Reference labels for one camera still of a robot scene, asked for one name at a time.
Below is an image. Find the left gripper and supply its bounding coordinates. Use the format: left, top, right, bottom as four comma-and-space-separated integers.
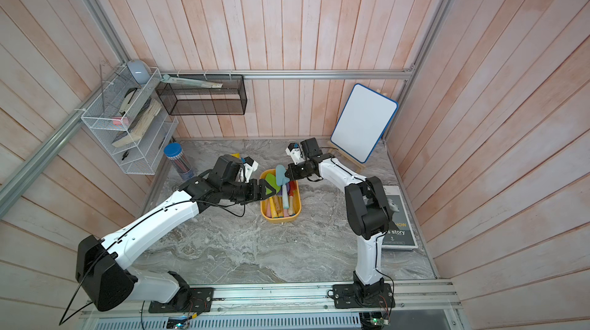
222, 178, 277, 205

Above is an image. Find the red square shovel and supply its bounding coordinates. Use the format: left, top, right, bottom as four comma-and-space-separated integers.
287, 181, 296, 216

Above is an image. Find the light blue plastic shovel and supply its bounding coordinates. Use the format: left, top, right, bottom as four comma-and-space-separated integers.
275, 165, 290, 218

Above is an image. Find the green shovel wooden handle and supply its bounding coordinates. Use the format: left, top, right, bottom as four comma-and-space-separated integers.
265, 173, 281, 218

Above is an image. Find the large yellow plastic scoop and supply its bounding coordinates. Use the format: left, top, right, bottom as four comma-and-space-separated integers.
266, 197, 278, 219

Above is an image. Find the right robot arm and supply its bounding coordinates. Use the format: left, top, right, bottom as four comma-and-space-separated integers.
286, 138, 393, 288

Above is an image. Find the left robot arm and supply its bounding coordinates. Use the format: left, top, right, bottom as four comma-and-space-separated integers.
76, 155, 276, 312

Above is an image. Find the yellow plastic storage box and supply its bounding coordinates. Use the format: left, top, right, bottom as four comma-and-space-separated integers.
261, 181, 301, 224

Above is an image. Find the light green box on basket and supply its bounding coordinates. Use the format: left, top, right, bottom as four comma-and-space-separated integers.
161, 74, 223, 89

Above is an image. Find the wooden easel stand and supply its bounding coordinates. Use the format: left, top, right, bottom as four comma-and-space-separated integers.
327, 141, 366, 173

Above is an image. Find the blue lid pencil jar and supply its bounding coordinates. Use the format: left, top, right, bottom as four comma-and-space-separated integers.
164, 142, 195, 182

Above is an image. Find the Twins story book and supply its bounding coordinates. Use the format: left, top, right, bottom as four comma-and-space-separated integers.
383, 185, 418, 251

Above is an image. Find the grey round bowl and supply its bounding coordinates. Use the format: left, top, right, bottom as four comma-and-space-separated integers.
126, 59, 152, 85

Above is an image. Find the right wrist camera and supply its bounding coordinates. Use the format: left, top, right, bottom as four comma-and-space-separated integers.
285, 142, 305, 165

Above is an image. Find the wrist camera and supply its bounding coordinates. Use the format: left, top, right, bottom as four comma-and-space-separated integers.
285, 142, 305, 165
240, 156, 258, 183

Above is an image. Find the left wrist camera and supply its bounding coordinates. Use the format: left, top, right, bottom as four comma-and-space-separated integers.
240, 156, 258, 183

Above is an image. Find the white board blue frame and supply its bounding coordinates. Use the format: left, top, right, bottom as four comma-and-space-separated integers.
330, 83, 398, 164

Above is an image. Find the black wire basket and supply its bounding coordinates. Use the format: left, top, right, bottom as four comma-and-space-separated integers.
156, 74, 248, 116

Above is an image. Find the book on wire shelf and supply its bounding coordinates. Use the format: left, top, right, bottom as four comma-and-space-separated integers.
112, 99, 161, 148

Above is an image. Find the white wire shelf rack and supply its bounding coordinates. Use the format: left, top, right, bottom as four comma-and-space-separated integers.
81, 63, 178, 176

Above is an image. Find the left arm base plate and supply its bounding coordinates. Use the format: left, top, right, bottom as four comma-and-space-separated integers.
148, 287, 214, 315

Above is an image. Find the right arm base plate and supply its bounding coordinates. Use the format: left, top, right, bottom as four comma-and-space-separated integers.
327, 282, 396, 309

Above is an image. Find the aluminium front rail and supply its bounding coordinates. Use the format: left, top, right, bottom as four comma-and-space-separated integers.
77, 278, 462, 319

